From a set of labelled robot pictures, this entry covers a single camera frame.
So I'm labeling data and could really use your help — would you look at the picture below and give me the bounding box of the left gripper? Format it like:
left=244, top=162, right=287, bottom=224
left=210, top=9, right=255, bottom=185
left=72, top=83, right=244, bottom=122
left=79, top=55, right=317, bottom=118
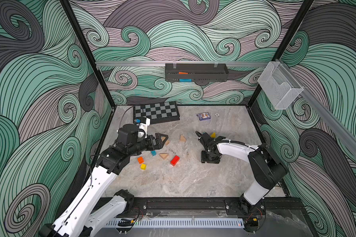
left=126, top=134, right=166, bottom=158

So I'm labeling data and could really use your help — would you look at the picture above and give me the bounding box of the small wooden triangle block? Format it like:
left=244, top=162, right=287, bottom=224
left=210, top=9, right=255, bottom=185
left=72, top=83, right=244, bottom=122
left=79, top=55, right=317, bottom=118
left=180, top=135, right=187, bottom=142

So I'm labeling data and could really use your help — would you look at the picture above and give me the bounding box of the red rectangular block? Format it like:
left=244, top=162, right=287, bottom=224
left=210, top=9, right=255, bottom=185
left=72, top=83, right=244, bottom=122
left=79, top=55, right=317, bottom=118
left=170, top=156, right=180, bottom=166

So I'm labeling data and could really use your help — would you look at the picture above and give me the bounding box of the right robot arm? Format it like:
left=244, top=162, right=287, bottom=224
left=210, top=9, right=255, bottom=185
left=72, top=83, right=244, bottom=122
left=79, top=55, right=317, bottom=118
left=198, top=137, right=287, bottom=214

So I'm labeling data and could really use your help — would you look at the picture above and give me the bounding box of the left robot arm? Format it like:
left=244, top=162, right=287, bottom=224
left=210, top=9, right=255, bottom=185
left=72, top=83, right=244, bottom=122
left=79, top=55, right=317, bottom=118
left=39, top=132, right=169, bottom=237

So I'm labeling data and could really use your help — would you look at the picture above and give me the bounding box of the black grey chessboard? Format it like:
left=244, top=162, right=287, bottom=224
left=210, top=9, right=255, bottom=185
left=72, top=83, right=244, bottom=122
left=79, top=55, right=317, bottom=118
left=133, top=102, right=180, bottom=124

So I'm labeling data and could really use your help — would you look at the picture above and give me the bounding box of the orange cube block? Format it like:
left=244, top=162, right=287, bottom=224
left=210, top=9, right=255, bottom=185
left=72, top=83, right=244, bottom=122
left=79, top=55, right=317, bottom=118
left=137, top=157, right=144, bottom=165

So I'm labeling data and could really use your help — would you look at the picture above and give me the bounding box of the playing card box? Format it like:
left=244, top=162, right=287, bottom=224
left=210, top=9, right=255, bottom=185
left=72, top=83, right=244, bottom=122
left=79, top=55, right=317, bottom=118
left=197, top=112, right=211, bottom=121

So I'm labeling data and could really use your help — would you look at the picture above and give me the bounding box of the clear acrylic holder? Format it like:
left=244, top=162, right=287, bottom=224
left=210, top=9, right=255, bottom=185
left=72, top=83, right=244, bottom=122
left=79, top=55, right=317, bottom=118
left=258, top=61, right=304, bottom=110

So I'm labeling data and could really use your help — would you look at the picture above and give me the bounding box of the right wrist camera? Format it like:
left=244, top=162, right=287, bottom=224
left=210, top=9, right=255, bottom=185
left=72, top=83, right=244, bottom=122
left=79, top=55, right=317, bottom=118
left=195, top=131, right=225, bottom=151

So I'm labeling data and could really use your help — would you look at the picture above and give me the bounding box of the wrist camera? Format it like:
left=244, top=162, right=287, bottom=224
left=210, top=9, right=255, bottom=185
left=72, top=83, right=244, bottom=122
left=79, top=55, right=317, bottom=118
left=115, top=117, right=150, bottom=147
left=195, top=131, right=225, bottom=151

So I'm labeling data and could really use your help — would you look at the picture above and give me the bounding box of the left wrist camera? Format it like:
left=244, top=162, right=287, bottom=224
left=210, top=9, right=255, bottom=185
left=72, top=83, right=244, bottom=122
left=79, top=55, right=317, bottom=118
left=115, top=117, right=150, bottom=147

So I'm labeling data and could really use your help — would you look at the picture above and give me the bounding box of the white perforated cable duct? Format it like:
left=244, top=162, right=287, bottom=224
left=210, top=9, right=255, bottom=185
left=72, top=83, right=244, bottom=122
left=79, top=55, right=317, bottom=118
left=106, top=217, right=245, bottom=229

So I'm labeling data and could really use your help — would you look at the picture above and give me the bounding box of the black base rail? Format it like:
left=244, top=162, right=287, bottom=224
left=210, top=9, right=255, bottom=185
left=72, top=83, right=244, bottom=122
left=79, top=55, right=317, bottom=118
left=125, top=197, right=304, bottom=216

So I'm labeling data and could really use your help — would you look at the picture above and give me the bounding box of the black wall tray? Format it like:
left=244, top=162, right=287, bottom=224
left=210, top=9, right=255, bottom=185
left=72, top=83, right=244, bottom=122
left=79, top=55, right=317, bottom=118
left=165, top=63, right=229, bottom=86

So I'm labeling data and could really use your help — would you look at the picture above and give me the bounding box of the aluminium wall rail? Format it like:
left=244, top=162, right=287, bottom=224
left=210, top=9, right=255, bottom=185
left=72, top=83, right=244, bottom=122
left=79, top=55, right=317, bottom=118
left=95, top=60, right=269, bottom=68

